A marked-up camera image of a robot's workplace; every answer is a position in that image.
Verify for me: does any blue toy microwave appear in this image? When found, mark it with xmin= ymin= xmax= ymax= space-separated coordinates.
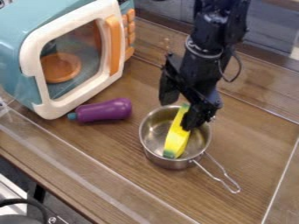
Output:
xmin=0 ymin=0 xmax=136 ymax=120

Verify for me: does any silver pot with wire handle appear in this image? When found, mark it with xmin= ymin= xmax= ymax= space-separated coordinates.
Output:
xmin=139 ymin=105 xmax=240 ymax=194

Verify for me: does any clear acrylic barrier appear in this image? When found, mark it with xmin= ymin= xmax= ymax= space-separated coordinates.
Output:
xmin=0 ymin=97 xmax=199 ymax=224

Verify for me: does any black cable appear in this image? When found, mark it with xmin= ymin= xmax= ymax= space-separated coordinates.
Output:
xmin=0 ymin=199 xmax=51 ymax=224

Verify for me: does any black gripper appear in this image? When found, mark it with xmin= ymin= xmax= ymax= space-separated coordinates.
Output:
xmin=159 ymin=52 xmax=222 ymax=130

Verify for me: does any purple toy eggplant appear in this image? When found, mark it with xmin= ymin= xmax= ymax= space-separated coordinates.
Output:
xmin=67 ymin=98 xmax=132 ymax=123

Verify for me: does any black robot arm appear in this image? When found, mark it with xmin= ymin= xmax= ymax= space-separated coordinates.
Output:
xmin=159 ymin=0 xmax=251 ymax=130

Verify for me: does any yellow toy banana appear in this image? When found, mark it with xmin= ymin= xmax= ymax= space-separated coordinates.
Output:
xmin=163 ymin=104 xmax=191 ymax=159

